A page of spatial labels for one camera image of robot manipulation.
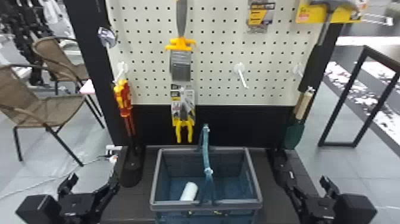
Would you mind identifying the red screwdriver set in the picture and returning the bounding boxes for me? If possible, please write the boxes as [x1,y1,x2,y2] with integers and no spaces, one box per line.
[112,79,137,138]

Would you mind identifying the grey paint brush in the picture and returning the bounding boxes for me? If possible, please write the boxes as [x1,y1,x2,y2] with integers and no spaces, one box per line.
[164,0,197,82]

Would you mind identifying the blue basket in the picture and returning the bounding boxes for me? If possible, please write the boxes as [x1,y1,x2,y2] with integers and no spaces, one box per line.
[149,123,264,224]

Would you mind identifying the black side table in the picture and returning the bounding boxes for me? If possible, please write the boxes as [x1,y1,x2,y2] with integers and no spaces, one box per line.
[317,45,400,158]

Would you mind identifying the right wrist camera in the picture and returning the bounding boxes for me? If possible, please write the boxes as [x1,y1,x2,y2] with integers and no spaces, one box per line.
[338,192,378,224]

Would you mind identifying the black hammer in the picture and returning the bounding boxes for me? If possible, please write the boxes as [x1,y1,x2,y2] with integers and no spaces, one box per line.
[295,0,365,94]

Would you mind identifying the white cable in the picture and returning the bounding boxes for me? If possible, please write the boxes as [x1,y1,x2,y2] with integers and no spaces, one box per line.
[0,144,123,201]

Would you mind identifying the silver scraper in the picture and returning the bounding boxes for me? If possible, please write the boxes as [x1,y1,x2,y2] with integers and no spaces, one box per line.
[97,26,119,50]

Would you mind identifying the white roller sleeve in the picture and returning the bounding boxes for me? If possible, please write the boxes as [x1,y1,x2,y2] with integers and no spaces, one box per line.
[179,181,199,202]

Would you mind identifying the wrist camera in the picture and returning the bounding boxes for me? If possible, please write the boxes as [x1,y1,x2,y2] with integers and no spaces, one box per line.
[15,194,63,224]
[338,192,378,224]

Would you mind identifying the grey gloves pair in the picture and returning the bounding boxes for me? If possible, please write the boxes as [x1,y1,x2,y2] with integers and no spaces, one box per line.
[246,0,277,34]

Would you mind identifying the yellow pliers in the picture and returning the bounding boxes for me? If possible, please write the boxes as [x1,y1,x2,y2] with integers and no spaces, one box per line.
[170,83,197,144]

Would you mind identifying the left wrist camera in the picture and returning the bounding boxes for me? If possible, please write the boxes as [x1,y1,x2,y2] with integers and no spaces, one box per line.
[15,194,63,224]

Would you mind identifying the white pegboard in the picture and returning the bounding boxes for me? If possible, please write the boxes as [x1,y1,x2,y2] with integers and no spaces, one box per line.
[64,0,345,189]

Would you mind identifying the beige chair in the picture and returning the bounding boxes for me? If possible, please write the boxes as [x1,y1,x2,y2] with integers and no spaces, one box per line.
[0,64,106,167]
[31,36,90,96]

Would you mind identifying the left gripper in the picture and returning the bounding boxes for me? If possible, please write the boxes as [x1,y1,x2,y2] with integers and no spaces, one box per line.
[57,172,121,224]

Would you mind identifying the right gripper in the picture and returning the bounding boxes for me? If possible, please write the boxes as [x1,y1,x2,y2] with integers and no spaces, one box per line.
[285,175,343,224]

